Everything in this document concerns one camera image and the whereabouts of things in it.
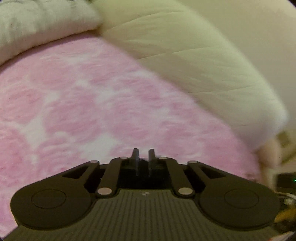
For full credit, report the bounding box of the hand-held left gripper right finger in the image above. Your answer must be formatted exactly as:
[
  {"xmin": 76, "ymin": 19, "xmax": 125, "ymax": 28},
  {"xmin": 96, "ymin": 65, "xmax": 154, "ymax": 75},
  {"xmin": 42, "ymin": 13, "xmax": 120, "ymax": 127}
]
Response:
[{"xmin": 148, "ymin": 149, "xmax": 234, "ymax": 197}]

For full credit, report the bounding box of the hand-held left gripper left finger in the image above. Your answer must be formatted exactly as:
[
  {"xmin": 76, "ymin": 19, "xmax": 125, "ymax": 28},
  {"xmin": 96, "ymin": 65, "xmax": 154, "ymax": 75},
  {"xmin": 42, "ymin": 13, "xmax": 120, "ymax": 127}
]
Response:
[{"xmin": 53, "ymin": 149, "xmax": 141, "ymax": 197}]

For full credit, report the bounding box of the pink rose blanket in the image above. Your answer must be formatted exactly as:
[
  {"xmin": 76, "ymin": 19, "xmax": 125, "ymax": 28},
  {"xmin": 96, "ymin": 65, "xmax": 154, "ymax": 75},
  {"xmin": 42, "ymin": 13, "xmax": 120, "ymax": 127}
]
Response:
[{"xmin": 0, "ymin": 36, "xmax": 264, "ymax": 239}]

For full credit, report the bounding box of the white ribbed quilt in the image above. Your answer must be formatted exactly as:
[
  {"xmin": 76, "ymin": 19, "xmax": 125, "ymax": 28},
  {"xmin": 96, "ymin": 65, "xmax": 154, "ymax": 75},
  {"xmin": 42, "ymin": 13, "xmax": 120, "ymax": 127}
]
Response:
[{"xmin": 0, "ymin": 0, "xmax": 102, "ymax": 67}]

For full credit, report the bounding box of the cream padded headboard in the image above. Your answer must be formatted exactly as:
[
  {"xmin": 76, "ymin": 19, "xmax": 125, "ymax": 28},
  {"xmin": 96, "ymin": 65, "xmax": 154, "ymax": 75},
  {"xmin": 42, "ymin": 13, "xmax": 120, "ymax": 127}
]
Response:
[{"xmin": 92, "ymin": 0, "xmax": 290, "ymax": 151}]

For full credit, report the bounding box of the black device with green light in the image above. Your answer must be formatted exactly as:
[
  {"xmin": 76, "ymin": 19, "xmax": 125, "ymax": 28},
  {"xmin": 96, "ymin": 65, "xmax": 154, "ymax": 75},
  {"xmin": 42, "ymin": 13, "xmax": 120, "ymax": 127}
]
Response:
[{"xmin": 276, "ymin": 172, "xmax": 296, "ymax": 193}]

